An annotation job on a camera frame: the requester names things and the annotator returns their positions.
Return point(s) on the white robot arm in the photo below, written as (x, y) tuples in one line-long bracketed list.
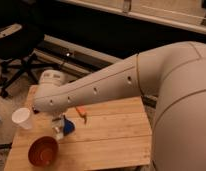
[(175, 74)]

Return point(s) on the white plastic bottle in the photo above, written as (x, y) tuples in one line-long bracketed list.
[(59, 133)]

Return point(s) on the wooden table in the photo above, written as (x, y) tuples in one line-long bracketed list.
[(115, 134)]

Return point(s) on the black office chair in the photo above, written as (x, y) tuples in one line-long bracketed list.
[(17, 43)]

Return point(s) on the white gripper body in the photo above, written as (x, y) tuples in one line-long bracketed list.
[(57, 122)]

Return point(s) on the orange ceramic bowl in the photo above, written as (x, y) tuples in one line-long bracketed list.
[(43, 151)]

